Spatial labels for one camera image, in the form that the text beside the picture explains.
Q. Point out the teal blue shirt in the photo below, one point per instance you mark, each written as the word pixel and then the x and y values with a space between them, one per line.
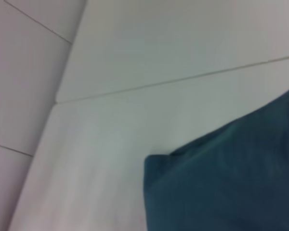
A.
pixel 226 173

